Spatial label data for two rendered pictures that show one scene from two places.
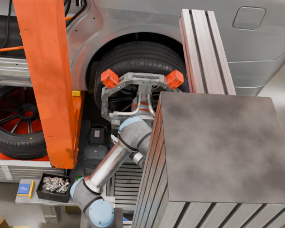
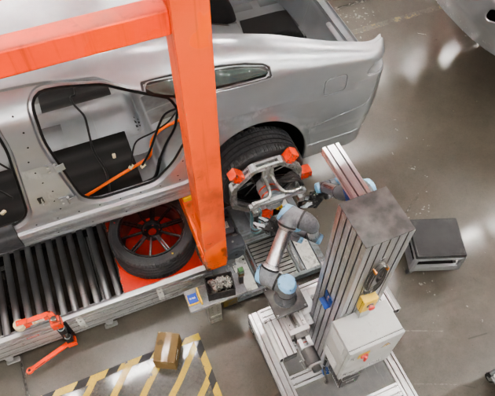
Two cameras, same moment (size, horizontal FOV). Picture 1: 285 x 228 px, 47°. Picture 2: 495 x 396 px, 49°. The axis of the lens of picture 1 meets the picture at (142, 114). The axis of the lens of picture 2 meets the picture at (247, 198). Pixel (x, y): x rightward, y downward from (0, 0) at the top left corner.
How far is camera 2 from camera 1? 1.81 m
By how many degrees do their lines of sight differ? 10
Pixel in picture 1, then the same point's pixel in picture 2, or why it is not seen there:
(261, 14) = (344, 78)
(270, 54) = (361, 101)
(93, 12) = not seen: hidden behind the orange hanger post
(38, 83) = (203, 207)
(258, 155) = (390, 217)
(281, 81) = not seen: hidden behind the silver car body
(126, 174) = (262, 251)
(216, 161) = (375, 226)
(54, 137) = (212, 243)
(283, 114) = (385, 129)
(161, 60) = (273, 143)
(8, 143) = (154, 265)
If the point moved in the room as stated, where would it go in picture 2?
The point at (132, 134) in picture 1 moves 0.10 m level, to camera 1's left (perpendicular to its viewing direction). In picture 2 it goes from (291, 218) to (274, 222)
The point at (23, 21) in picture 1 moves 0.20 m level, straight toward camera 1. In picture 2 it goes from (198, 172) to (221, 196)
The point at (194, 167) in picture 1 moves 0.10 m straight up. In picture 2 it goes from (368, 232) to (373, 220)
